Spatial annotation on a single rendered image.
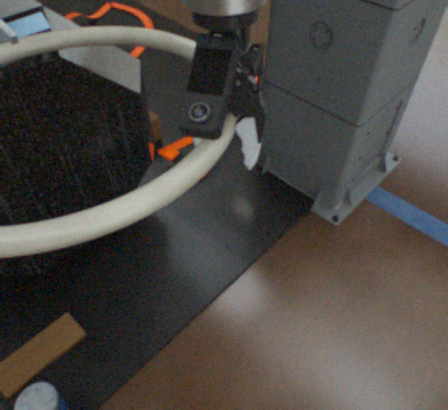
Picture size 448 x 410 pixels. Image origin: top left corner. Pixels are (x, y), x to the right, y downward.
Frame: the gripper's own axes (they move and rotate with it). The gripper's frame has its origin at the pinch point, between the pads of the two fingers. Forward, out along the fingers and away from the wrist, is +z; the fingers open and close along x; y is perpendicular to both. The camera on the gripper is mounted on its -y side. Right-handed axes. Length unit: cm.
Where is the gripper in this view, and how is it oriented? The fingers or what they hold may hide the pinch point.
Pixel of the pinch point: (226, 162)
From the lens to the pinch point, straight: 58.1
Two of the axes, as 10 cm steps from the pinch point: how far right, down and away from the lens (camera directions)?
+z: 0.4, 7.2, 6.9
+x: -9.7, -1.3, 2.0
